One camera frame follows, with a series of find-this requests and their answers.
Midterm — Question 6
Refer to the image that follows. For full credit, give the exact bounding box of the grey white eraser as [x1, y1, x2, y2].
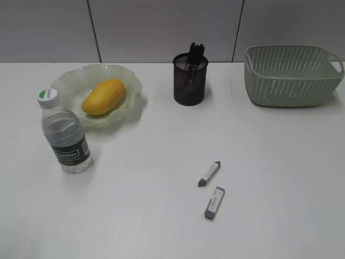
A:
[198, 161, 221, 187]
[204, 186, 225, 220]

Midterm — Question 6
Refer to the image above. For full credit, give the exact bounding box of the frosted green wavy plate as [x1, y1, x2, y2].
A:
[51, 64, 143, 126]

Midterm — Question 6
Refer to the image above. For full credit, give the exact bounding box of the black marker pen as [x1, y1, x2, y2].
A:
[194, 44, 200, 67]
[198, 44, 205, 63]
[187, 43, 196, 66]

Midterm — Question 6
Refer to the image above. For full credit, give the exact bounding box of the light green plastic basket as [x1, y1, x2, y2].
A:
[244, 45, 344, 108]

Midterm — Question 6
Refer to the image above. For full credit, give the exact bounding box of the clear water bottle green label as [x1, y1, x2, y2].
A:
[37, 88, 93, 173]

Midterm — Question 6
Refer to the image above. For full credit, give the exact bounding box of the black mesh pen holder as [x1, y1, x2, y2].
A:
[173, 53, 209, 106]

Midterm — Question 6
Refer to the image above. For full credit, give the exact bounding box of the yellow mango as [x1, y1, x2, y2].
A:
[81, 79, 126, 115]

